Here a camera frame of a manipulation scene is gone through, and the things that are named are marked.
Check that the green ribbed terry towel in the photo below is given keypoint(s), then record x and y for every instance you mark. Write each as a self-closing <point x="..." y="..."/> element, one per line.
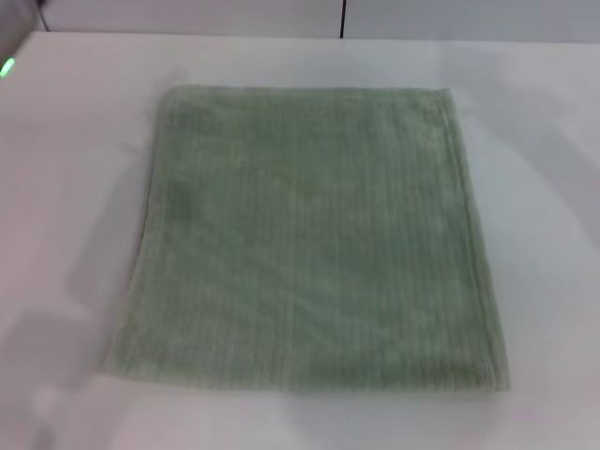
<point x="309" y="234"/>

